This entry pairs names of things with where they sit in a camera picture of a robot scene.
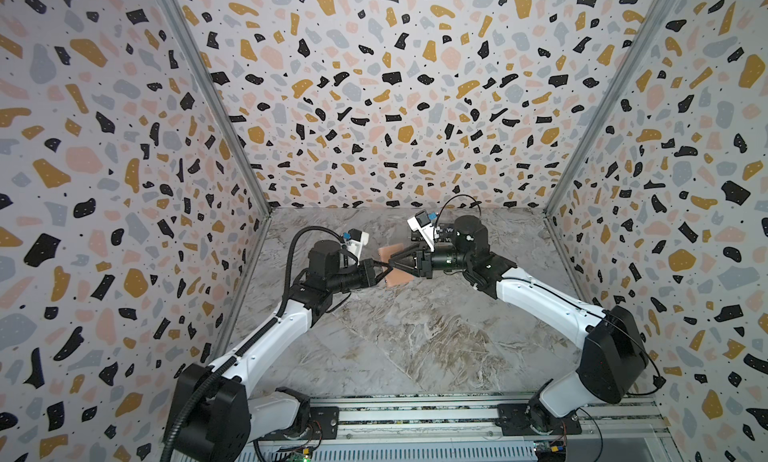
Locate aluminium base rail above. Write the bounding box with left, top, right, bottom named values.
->
left=157, top=392, right=673, bottom=462

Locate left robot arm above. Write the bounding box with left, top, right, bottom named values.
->
left=160, top=240, right=392, bottom=461

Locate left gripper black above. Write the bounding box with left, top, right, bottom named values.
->
left=331, top=259, right=395, bottom=295

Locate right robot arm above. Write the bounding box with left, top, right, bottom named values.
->
left=389, top=211, right=652, bottom=434

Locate tan leather card holder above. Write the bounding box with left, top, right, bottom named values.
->
left=378, top=243, right=419, bottom=288

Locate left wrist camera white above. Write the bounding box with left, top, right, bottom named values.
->
left=342, top=229, right=369, bottom=263

